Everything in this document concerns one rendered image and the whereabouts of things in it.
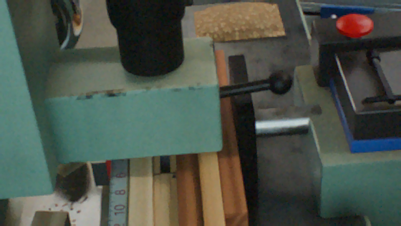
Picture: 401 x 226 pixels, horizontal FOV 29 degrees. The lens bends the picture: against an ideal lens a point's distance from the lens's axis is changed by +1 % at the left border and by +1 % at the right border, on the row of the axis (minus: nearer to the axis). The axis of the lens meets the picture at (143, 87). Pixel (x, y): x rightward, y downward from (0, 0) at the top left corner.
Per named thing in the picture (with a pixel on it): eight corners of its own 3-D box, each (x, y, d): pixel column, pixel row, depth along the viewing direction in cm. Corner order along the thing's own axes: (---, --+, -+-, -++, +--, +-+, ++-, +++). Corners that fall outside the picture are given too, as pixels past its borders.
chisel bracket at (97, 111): (225, 166, 64) (219, 83, 59) (56, 179, 65) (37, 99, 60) (218, 111, 70) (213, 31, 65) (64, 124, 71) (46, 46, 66)
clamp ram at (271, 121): (329, 192, 67) (332, 109, 62) (241, 198, 67) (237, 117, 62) (311, 125, 74) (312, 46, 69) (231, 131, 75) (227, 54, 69)
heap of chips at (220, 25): (285, 35, 88) (285, 21, 87) (196, 43, 89) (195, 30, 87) (276, 4, 94) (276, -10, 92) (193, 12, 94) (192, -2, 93)
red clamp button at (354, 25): (376, 38, 65) (377, 28, 65) (339, 41, 65) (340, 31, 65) (368, 19, 68) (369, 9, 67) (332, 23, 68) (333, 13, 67)
